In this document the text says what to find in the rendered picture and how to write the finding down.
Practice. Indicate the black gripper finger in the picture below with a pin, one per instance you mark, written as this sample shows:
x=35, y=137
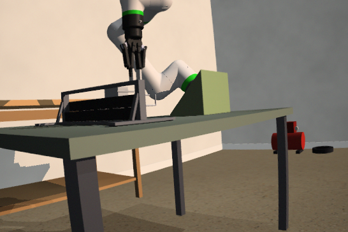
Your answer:
x=128, y=58
x=140, y=60

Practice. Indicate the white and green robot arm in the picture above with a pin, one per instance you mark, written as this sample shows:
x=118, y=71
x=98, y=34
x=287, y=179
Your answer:
x=136, y=13

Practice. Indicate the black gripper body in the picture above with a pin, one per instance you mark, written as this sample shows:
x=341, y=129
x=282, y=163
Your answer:
x=133, y=35

